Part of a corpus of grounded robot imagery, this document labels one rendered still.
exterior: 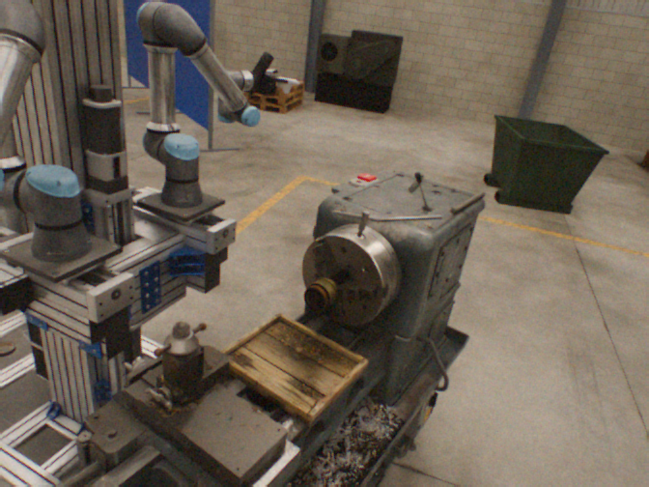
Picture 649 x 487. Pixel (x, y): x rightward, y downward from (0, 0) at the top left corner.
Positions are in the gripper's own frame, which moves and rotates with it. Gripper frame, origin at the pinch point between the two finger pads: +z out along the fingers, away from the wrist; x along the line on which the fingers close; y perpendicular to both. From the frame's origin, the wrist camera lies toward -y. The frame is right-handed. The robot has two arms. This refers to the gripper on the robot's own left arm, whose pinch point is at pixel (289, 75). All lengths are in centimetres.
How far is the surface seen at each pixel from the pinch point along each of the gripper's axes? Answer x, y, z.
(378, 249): 88, 25, -28
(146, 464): 97, 59, -105
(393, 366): 102, 71, -16
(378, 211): 73, 23, -13
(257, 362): 85, 59, -65
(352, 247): 83, 26, -34
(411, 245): 92, 24, -16
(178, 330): 88, 29, -94
